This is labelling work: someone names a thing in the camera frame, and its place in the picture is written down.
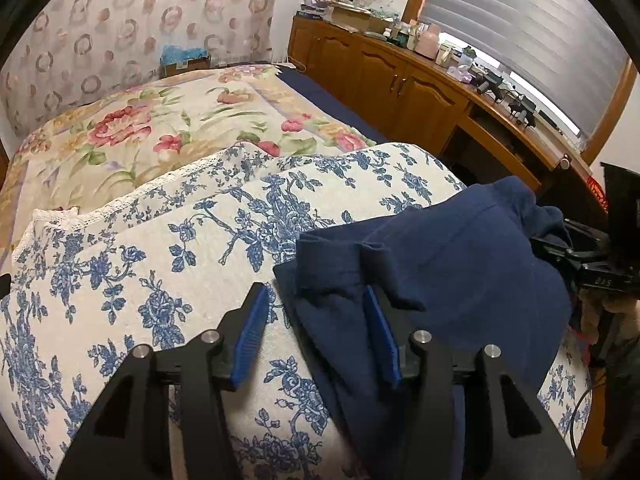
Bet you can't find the circle-patterned sheer curtain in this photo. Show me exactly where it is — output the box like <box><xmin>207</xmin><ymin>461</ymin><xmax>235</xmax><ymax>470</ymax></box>
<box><xmin>1</xmin><ymin>0</ymin><xmax>277</xmax><ymax>138</ymax></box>

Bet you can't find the navy blue printed t-shirt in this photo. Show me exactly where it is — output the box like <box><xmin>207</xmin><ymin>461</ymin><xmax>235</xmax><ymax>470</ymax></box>
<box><xmin>273</xmin><ymin>177</ymin><xmax>572</xmax><ymax>479</ymax></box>

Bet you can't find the grey zebra window blind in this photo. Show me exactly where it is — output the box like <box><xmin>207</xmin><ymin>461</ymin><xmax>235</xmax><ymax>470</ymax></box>
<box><xmin>420</xmin><ymin>0</ymin><xmax>628</xmax><ymax>134</ymax></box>

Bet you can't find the blue floral white bedspread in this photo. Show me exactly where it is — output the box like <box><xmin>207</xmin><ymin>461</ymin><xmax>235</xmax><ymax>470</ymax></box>
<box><xmin>0</xmin><ymin>140</ymin><xmax>594</xmax><ymax>480</ymax></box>

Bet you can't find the wooden sideboard cabinet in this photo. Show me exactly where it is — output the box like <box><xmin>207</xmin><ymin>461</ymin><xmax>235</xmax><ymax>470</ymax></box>
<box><xmin>288</xmin><ymin>16</ymin><xmax>606</xmax><ymax>217</ymax></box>

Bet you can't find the open cardboard box on sideboard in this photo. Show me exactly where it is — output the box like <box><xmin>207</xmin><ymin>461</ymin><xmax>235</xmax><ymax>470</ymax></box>
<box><xmin>329</xmin><ymin>2</ymin><xmax>388</xmax><ymax>35</ymax></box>

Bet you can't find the pink bottle on sideboard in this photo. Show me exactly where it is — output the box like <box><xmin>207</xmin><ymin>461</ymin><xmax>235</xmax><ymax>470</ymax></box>
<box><xmin>413</xmin><ymin>23</ymin><xmax>440</xmax><ymax>60</ymax></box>

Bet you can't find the pink floral cream blanket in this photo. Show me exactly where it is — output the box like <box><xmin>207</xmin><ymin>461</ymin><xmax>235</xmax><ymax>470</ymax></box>
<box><xmin>1</xmin><ymin>64</ymin><xmax>376</xmax><ymax>261</ymax></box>

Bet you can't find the navy blue bed sheet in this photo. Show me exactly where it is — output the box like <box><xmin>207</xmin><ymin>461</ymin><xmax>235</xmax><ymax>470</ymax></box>
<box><xmin>277</xmin><ymin>64</ymin><xmax>387</xmax><ymax>143</ymax></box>

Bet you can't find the person's right hand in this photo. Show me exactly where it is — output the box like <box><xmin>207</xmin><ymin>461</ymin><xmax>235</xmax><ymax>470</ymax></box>
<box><xmin>579</xmin><ymin>288</ymin><xmax>640</xmax><ymax>346</ymax></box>

